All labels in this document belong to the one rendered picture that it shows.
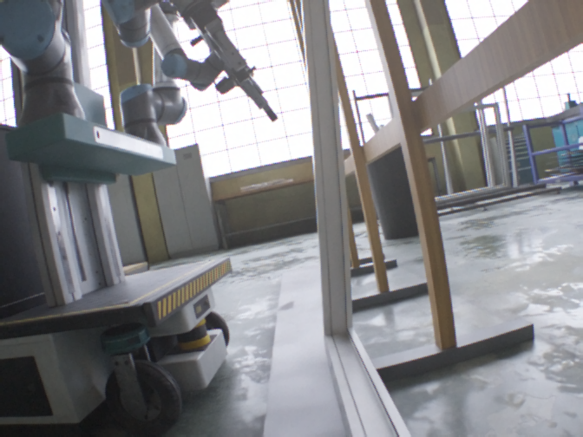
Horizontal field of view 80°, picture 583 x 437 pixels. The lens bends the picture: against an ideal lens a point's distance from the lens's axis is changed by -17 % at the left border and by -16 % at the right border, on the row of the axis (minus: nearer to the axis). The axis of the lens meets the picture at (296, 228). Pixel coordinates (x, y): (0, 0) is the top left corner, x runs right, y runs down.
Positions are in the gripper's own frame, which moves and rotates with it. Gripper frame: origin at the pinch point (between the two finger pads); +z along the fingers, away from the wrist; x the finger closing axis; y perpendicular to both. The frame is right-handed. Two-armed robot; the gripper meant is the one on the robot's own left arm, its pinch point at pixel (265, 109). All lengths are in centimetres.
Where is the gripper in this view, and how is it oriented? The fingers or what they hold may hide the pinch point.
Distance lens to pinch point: 126.7
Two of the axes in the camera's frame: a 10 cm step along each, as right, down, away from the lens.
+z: 5.4, 8.2, -1.6
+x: 2.2, 0.4, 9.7
